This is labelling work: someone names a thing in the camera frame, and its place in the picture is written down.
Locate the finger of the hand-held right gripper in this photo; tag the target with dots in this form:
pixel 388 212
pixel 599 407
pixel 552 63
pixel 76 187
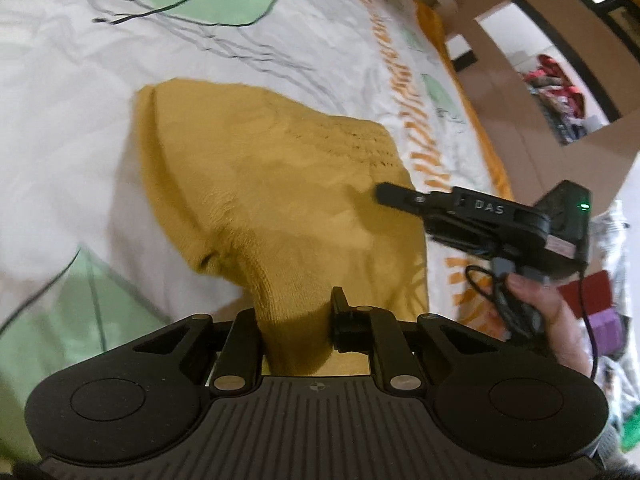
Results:
pixel 400 194

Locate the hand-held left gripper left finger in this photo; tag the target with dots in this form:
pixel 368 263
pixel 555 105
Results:
pixel 241 345

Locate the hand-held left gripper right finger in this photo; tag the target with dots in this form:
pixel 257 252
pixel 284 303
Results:
pixel 346 325

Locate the yellow knit sweater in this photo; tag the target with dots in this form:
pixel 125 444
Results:
pixel 275 200

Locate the pile of colourful clothes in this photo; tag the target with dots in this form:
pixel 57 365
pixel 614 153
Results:
pixel 562 95

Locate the person's right hand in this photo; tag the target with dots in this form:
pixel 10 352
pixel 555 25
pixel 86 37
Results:
pixel 555 320

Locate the red box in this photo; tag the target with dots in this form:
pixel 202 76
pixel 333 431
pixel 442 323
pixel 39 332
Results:
pixel 587 292

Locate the white patterned cloth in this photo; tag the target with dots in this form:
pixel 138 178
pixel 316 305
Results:
pixel 625 260

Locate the purple box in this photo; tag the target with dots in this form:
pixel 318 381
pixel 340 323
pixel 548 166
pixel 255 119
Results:
pixel 607 332

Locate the white printed bedsheet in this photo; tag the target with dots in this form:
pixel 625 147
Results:
pixel 75 110

